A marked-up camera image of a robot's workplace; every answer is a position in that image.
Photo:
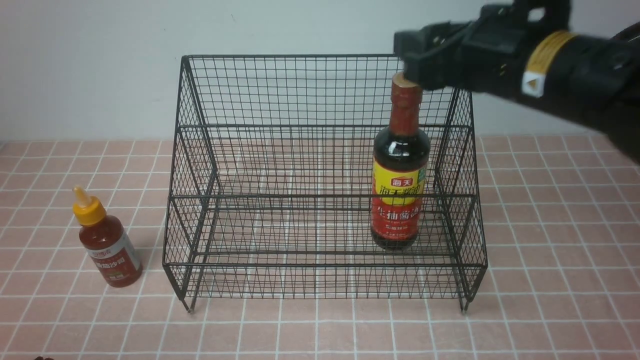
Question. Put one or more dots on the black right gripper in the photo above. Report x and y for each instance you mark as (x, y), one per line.
(487, 54)

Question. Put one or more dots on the dark soy sauce bottle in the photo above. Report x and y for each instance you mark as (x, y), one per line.
(401, 154)

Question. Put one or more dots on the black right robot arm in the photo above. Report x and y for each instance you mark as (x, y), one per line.
(587, 80)

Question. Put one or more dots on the black wire mesh shelf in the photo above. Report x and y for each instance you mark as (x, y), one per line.
(270, 192)

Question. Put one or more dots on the red ketchup bottle yellow cap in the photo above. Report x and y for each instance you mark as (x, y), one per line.
(106, 241)

